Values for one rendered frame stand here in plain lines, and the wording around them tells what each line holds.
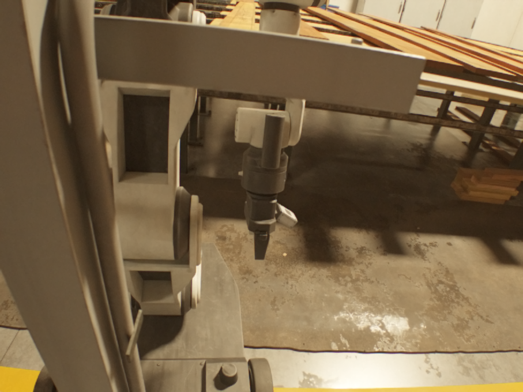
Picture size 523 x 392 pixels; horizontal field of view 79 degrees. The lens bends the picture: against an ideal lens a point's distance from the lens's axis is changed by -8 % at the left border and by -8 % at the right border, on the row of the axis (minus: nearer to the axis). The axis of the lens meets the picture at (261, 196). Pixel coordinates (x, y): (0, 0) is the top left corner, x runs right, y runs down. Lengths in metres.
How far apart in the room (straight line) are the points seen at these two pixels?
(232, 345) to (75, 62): 0.91
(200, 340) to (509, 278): 1.54
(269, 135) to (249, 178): 0.10
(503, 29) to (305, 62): 9.45
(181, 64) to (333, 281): 1.35
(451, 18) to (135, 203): 7.91
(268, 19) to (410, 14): 7.26
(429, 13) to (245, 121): 7.49
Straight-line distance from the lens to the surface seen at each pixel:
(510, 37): 9.83
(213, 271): 1.21
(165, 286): 0.90
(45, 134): 0.21
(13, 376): 1.31
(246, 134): 0.63
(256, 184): 0.65
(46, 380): 1.01
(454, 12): 8.26
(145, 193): 0.61
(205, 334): 1.05
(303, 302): 1.39
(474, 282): 1.87
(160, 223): 0.62
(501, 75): 1.89
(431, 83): 0.28
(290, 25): 0.63
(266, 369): 0.97
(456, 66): 1.67
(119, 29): 0.24
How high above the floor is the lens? 1.05
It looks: 33 degrees down
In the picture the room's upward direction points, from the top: 9 degrees clockwise
